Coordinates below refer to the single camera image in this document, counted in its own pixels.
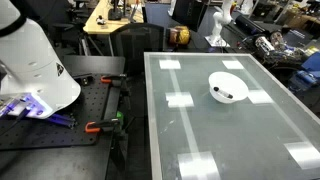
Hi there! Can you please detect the black and white marker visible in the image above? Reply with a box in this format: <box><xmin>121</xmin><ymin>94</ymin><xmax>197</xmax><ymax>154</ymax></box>
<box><xmin>213</xmin><ymin>86</ymin><xmax>234</xmax><ymax>100</ymax></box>

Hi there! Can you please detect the white bowl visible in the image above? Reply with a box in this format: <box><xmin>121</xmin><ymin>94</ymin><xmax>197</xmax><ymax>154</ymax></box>
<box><xmin>208</xmin><ymin>71</ymin><xmax>250</xmax><ymax>104</ymax></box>

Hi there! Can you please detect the small green object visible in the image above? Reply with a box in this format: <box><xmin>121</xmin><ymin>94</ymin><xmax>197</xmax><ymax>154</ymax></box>
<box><xmin>115</xmin><ymin>110</ymin><xmax>125</xmax><ymax>123</ymax></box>

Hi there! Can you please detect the black mesh office chair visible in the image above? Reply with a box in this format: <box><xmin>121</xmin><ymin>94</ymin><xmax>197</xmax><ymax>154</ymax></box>
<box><xmin>109</xmin><ymin>23</ymin><xmax>166</xmax><ymax>76</ymax></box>

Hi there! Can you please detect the brown round object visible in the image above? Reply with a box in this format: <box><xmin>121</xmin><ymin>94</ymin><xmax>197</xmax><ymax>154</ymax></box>
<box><xmin>168</xmin><ymin>25</ymin><xmax>192</xmax><ymax>47</ymax></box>

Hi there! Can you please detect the light wooden desk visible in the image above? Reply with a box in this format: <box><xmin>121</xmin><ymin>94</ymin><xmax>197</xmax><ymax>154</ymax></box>
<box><xmin>83</xmin><ymin>0</ymin><xmax>145</xmax><ymax>35</ymax></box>

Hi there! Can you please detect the black computer monitor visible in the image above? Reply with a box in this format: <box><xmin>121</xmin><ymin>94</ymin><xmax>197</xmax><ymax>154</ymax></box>
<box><xmin>171</xmin><ymin>0</ymin><xmax>209</xmax><ymax>33</ymax></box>

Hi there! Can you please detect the black monitor stand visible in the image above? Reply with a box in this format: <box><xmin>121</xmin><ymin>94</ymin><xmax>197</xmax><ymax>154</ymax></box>
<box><xmin>107</xmin><ymin>0</ymin><xmax>124</xmax><ymax>21</ymax></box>

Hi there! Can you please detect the small black white figure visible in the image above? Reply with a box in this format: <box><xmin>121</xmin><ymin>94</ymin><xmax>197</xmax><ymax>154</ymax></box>
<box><xmin>95</xmin><ymin>14</ymin><xmax>107</xmax><ymax>26</ymax></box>

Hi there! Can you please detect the black rolled tube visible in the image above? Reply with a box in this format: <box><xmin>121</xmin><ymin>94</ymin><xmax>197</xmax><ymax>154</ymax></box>
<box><xmin>234</xmin><ymin>14</ymin><xmax>268</xmax><ymax>36</ymax></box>

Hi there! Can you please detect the silver cylindrical device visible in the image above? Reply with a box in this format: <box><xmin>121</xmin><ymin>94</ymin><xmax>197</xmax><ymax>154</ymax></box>
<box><xmin>254</xmin><ymin>31</ymin><xmax>278</xmax><ymax>54</ymax></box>

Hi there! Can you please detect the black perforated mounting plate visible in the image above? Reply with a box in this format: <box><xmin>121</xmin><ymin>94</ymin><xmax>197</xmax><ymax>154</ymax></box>
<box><xmin>0</xmin><ymin>73</ymin><xmax>122</xmax><ymax>151</ymax></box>

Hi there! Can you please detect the blue bag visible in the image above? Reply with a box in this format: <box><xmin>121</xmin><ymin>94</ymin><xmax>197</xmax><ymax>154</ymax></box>
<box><xmin>288</xmin><ymin>69</ymin><xmax>318</xmax><ymax>94</ymax></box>

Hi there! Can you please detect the blue box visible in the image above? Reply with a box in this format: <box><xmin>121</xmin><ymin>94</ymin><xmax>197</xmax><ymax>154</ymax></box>
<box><xmin>300</xmin><ymin>50</ymin><xmax>320</xmax><ymax>73</ymax></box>

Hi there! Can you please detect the orange-handled black clamp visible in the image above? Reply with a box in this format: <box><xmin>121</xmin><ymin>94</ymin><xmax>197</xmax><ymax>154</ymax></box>
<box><xmin>99</xmin><ymin>73</ymin><xmax>130</xmax><ymax>91</ymax></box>
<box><xmin>84</xmin><ymin>117</ymin><xmax>129</xmax><ymax>141</ymax></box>

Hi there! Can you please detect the small black bracket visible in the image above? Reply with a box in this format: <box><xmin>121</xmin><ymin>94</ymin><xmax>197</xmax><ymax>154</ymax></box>
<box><xmin>71</xmin><ymin>73</ymin><xmax>94</xmax><ymax>87</ymax></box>

